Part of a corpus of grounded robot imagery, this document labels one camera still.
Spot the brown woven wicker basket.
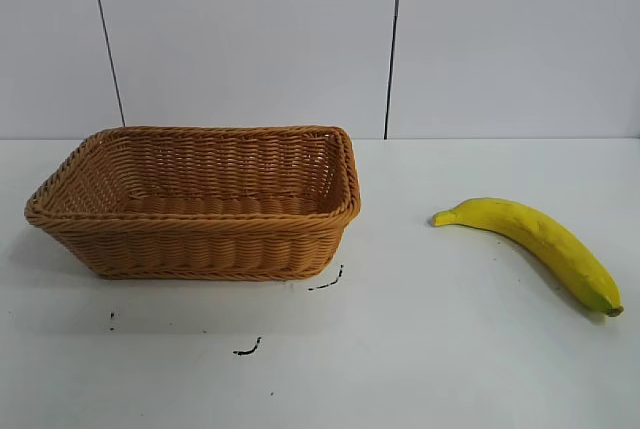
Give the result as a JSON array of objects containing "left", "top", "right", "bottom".
[{"left": 23, "top": 123, "right": 362, "bottom": 281}]

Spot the yellow banana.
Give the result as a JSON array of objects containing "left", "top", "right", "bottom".
[{"left": 432, "top": 197, "right": 625, "bottom": 319}]

